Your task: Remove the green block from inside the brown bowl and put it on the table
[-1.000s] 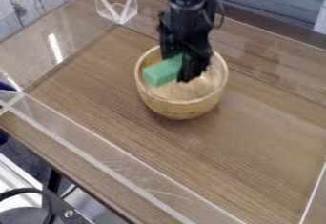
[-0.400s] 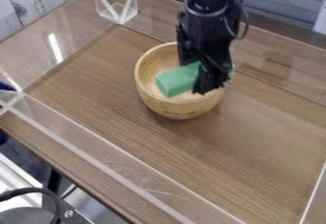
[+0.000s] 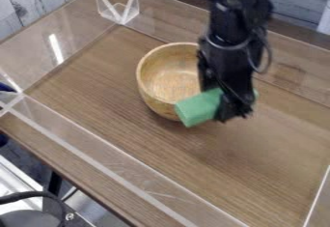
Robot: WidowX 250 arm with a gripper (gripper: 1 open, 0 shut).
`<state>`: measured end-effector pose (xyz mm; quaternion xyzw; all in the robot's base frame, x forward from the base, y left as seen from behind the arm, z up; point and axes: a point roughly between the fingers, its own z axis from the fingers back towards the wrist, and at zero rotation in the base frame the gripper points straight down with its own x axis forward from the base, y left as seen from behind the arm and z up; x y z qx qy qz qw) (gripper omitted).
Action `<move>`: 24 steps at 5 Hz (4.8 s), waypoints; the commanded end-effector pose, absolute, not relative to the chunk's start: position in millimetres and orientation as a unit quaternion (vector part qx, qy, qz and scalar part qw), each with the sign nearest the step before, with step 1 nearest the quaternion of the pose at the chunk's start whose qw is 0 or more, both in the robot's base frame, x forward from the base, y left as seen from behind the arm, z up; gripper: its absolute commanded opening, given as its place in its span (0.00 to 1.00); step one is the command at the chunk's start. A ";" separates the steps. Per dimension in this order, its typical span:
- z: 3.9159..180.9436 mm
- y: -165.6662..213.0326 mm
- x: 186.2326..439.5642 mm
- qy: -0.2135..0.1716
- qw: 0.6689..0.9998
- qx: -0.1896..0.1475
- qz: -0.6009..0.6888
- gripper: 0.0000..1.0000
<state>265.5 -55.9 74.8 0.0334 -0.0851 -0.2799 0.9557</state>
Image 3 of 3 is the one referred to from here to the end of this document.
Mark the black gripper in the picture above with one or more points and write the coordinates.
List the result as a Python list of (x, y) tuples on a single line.
[(227, 68)]

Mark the green rectangular block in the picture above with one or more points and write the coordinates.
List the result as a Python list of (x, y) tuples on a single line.
[(198, 108)]

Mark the light wooden bowl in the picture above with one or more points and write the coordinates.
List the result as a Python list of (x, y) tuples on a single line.
[(168, 77)]

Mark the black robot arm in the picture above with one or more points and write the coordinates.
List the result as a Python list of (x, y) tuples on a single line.
[(237, 20)]

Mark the black metal table leg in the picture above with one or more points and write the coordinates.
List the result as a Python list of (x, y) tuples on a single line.
[(56, 184)]

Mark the clear acrylic corner bracket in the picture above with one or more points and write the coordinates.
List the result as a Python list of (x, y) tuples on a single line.
[(118, 12)]

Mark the clear acrylic front wall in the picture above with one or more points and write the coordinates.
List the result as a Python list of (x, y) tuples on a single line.
[(93, 116)]

